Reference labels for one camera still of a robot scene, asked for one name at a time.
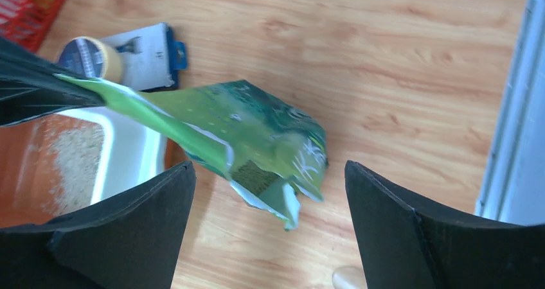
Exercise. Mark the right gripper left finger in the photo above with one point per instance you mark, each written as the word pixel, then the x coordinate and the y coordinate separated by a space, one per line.
pixel 130 240

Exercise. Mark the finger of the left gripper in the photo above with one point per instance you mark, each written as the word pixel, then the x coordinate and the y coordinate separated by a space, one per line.
pixel 30 89

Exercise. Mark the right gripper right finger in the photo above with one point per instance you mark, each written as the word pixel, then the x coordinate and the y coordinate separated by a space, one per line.
pixel 407 240

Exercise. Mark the clear plastic scoop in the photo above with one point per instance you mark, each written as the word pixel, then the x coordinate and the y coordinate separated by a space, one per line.
pixel 349 277

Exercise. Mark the green cat litter bag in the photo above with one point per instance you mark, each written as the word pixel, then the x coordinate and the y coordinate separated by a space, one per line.
pixel 268 150

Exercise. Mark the white orange litter box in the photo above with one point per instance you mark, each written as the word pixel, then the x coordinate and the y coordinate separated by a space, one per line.
pixel 64 162

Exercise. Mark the red plastic shopping basket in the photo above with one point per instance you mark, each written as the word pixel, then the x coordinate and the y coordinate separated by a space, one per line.
pixel 27 22

